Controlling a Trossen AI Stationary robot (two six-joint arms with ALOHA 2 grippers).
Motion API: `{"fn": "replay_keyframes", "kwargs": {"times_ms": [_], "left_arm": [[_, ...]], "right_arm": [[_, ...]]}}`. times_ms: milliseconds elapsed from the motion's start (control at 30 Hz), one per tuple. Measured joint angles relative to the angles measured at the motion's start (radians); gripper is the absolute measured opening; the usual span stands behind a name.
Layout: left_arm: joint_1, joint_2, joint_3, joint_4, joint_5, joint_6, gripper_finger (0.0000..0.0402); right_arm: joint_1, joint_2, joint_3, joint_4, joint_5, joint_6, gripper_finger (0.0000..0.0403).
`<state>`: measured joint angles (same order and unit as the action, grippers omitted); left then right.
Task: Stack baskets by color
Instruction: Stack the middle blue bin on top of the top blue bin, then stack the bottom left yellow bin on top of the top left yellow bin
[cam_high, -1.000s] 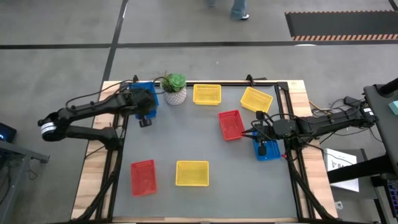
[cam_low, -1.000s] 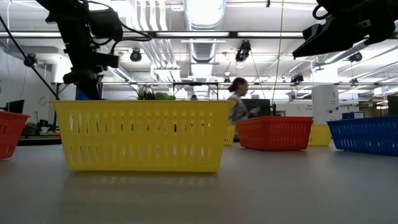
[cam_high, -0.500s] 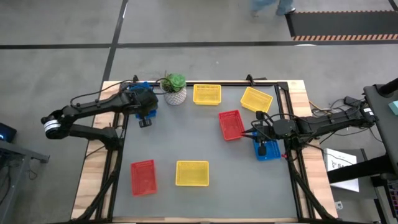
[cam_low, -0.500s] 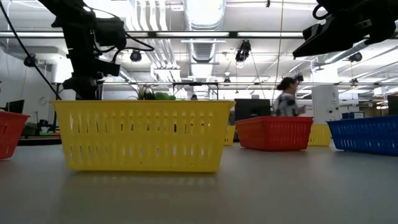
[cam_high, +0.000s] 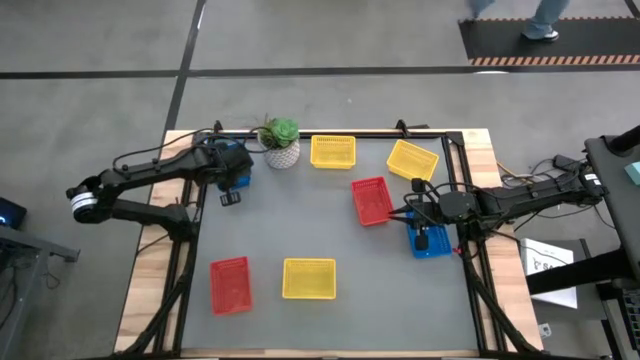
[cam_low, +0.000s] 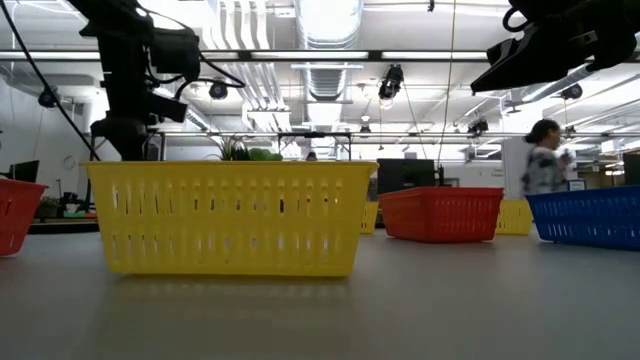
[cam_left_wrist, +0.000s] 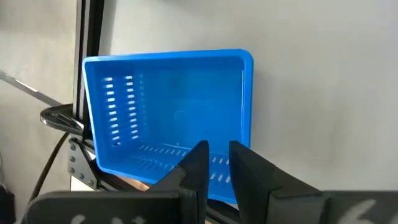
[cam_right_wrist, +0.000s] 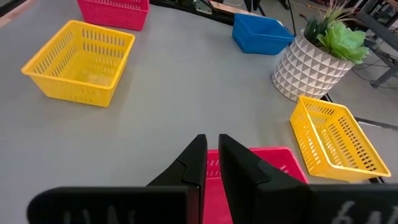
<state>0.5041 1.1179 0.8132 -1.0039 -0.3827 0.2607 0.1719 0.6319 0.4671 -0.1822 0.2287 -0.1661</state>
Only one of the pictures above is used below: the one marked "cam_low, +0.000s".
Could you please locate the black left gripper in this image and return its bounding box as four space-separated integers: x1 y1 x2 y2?
89 115 151 162

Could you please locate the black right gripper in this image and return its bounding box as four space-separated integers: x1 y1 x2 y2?
469 0 640 94

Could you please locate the red plastic basket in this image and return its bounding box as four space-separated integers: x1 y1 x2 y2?
378 186 505 245
0 178 49 257

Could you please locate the blue plastic basket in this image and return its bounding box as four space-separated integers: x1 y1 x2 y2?
525 185 640 252

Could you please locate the small potted plant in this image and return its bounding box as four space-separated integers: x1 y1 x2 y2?
35 195 63 220

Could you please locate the black computer monitor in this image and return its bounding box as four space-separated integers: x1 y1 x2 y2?
622 152 640 188
0 159 41 184
376 158 437 195

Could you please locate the white building column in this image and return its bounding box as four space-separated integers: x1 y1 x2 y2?
501 137 547 202

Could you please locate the person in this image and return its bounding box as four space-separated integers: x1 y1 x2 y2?
519 118 576 201

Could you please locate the plant in triangle-patterned pot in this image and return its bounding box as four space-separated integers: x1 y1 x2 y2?
212 135 285 163

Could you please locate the black hanging spotlight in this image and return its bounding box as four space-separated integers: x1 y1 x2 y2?
377 63 406 101

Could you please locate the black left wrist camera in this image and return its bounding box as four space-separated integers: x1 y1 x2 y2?
144 92 189 124

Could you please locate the black slanted cable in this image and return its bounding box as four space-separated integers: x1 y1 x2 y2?
0 0 102 162

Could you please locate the thin hanging cable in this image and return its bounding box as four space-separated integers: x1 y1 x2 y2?
436 0 458 167

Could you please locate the black table edge rail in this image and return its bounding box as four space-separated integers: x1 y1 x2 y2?
27 219 102 235

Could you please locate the black top frame beam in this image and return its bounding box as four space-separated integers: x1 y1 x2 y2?
0 48 640 63

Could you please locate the black metal frame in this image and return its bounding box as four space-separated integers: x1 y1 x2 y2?
277 131 353 162

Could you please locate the silver ceiling air duct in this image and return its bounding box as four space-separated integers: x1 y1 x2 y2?
294 0 365 151

